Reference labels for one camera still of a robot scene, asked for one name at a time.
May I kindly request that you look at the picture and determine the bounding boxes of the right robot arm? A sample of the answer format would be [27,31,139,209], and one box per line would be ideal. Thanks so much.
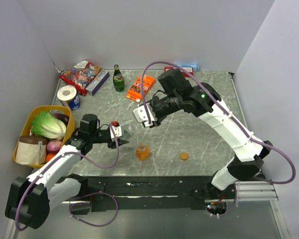
[145,69,272,199]

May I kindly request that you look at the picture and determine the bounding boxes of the red snack bag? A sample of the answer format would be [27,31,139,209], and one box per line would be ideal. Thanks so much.
[60,60,103,96]

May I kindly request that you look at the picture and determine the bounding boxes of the white purple box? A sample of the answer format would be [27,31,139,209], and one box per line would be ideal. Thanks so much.
[85,70,110,95]

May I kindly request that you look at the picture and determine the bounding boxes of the toilet paper roll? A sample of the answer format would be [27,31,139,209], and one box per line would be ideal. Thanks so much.
[57,85,81,111]

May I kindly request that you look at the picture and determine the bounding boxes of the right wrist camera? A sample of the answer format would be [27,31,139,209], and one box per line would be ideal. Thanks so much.
[133,103,157,127]

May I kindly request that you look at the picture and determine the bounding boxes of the dark purple eggplant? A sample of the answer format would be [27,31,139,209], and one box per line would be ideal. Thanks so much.
[53,113,69,126]

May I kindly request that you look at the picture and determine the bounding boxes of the clear plastic bottle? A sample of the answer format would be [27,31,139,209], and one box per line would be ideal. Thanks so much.
[121,122,139,140]

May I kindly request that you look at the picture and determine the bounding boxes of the orange fruit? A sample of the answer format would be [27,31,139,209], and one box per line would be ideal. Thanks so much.
[45,152,57,163]

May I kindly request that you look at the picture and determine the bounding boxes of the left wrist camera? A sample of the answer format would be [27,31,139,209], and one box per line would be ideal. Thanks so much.
[109,120,124,140]

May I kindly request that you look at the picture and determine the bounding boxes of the plastic cabbage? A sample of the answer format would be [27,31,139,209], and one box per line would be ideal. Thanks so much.
[31,111,66,140]

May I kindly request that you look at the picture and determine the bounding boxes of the orange juice bottle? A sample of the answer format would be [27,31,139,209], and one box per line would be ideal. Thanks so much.
[136,143,149,160]

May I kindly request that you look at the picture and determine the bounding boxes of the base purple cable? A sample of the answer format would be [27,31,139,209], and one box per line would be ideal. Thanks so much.
[69,191,119,227]

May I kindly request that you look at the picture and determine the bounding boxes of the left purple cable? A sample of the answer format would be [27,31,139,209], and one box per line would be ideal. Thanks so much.
[14,123,120,232]

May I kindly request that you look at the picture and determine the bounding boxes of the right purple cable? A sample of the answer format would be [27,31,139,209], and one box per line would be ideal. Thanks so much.
[140,61,297,216]

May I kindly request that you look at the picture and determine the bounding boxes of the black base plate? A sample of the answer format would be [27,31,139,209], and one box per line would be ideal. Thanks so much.
[69,174,234,212]

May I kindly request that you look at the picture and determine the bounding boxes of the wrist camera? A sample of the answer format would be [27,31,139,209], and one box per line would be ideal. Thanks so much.
[109,120,124,140]
[133,103,157,127]

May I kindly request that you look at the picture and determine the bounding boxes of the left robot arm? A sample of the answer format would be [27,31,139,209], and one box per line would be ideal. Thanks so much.
[5,114,128,231]

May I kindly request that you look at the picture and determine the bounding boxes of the brown paper bag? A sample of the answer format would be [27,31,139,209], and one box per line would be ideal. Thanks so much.
[15,135,48,165]

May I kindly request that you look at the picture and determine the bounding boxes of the orange bottle cap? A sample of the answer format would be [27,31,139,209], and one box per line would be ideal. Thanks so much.
[180,152,189,160]

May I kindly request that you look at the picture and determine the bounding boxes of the orange snack box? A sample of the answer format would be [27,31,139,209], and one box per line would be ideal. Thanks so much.
[126,75,155,103]

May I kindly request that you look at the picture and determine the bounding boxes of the green glass bottle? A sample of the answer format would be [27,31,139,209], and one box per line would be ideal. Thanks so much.
[113,64,125,92]

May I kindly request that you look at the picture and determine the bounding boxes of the blue flat box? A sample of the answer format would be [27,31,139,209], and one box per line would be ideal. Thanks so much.
[177,64,199,72]

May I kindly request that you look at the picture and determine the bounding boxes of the red flat box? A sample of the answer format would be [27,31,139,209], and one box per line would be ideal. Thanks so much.
[164,66,194,78]

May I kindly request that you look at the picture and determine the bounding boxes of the red onion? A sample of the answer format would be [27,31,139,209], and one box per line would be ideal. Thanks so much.
[46,140,62,153]

